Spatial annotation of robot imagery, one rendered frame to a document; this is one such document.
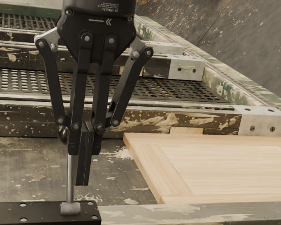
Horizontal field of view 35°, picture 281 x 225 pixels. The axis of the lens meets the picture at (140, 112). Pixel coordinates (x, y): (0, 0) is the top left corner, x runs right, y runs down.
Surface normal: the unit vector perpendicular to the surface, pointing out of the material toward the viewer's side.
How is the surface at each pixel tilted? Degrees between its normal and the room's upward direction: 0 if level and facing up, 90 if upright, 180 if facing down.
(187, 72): 90
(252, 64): 0
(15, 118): 90
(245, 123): 90
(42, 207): 55
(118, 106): 90
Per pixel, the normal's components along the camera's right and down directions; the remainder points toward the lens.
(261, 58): -0.70, -0.56
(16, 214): 0.15, -0.93
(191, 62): 0.27, 0.36
